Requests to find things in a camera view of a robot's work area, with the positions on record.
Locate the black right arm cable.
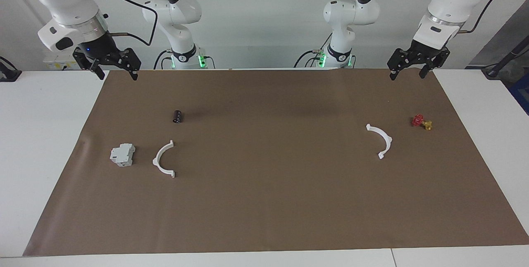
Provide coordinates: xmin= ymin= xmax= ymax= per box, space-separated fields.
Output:
xmin=99 ymin=0 xmax=160 ymax=47

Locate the blue box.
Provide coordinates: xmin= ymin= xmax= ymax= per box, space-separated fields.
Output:
xmin=508 ymin=73 xmax=529 ymax=115

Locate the brown paper mat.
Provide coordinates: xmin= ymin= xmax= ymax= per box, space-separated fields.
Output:
xmin=23 ymin=68 xmax=529 ymax=257

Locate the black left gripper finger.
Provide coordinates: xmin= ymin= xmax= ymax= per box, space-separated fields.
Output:
xmin=387 ymin=48 xmax=414 ymax=81
xmin=419 ymin=48 xmax=451 ymax=79

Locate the black stand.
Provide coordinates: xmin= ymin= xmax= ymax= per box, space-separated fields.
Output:
xmin=481 ymin=36 xmax=529 ymax=79

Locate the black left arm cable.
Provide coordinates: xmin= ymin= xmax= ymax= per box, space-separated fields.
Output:
xmin=371 ymin=0 xmax=511 ymax=34

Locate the white wall power strip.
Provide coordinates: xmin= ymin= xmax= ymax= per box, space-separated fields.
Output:
xmin=43 ymin=54 xmax=79 ymax=70

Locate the white half ring pipe clamp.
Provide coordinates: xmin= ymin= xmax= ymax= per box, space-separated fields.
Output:
xmin=366 ymin=123 xmax=393 ymax=160
xmin=152 ymin=140 xmax=176 ymax=178

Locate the red yellow valve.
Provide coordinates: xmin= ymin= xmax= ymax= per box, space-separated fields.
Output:
xmin=411 ymin=114 xmax=433 ymax=131

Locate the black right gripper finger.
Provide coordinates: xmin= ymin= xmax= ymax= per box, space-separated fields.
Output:
xmin=73 ymin=50 xmax=106 ymax=81
xmin=120 ymin=48 xmax=143 ymax=81

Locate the black table clamp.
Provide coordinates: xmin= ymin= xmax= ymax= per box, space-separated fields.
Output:
xmin=0 ymin=56 xmax=22 ymax=82

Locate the white circuit breaker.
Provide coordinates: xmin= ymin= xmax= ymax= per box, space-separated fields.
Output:
xmin=110 ymin=143 xmax=136 ymax=167

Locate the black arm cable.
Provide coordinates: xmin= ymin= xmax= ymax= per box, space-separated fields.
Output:
xmin=371 ymin=0 xmax=511 ymax=34
xmin=99 ymin=0 xmax=160 ymax=47

